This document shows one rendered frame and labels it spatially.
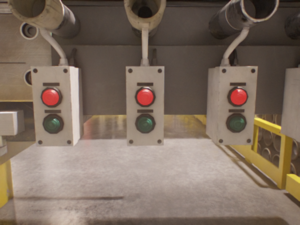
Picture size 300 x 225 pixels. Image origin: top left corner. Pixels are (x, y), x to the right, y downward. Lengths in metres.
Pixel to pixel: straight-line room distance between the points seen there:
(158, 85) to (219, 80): 0.11
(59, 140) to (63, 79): 0.12
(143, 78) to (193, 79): 0.14
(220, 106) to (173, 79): 0.13
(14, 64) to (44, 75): 0.17
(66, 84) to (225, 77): 0.29
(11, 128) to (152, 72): 0.31
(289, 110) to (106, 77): 0.40
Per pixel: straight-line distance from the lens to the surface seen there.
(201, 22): 0.60
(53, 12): 0.44
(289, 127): 0.62
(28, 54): 0.64
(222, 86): 0.48
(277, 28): 0.66
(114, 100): 0.56
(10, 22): 0.67
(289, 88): 0.61
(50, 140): 0.51
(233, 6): 0.46
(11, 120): 0.57
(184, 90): 0.56
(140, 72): 0.46
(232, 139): 0.51
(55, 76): 0.49
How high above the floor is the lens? 0.75
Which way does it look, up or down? 9 degrees down
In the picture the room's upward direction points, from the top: straight up
